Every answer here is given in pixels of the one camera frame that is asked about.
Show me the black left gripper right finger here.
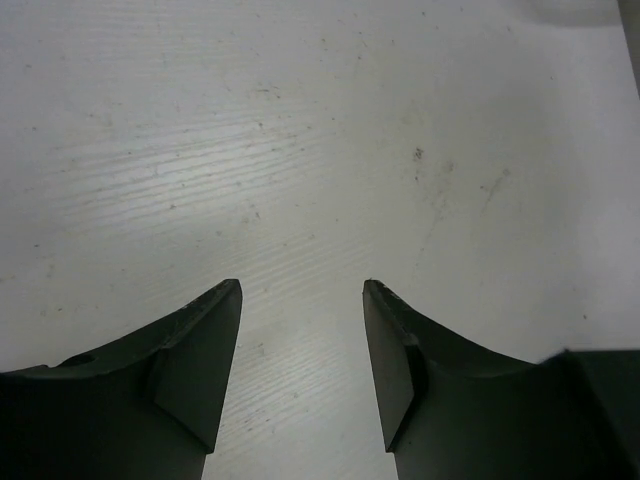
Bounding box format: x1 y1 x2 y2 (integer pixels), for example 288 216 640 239
363 279 639 479

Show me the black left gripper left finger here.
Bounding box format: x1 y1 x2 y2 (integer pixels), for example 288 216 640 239
1 279 242 479

